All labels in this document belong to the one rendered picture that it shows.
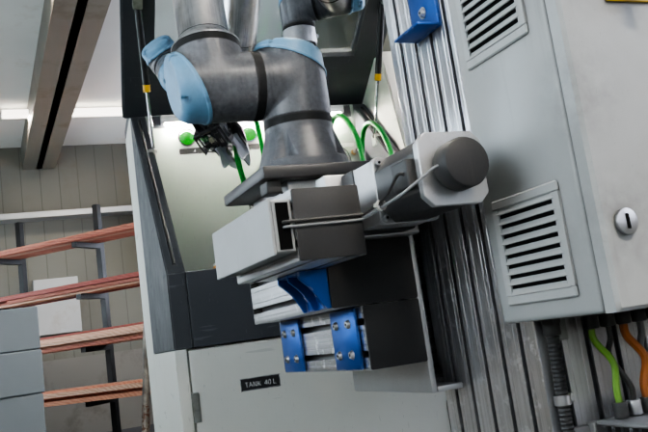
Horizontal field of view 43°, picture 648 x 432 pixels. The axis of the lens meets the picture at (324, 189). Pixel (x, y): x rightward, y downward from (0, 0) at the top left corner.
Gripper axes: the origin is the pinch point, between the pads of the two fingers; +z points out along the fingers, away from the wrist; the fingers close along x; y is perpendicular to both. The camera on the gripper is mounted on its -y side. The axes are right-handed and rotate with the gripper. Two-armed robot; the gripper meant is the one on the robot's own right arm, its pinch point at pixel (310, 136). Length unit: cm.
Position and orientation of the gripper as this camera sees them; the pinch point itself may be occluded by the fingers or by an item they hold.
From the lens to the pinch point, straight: 186.1
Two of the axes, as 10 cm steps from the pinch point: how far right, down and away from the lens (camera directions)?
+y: 2.7, -2.0, -9.4
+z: 1.4, 9.8, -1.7
